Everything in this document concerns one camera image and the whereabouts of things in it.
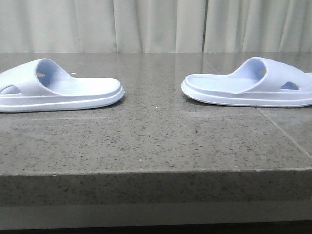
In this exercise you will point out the light blue slipper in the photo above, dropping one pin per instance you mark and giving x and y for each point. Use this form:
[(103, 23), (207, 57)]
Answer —
[(42, 85), (259, 82)]

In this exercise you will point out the beige curtain left panel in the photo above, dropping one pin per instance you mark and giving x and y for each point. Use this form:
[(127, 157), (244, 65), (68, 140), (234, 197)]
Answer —
[(102, 26)]

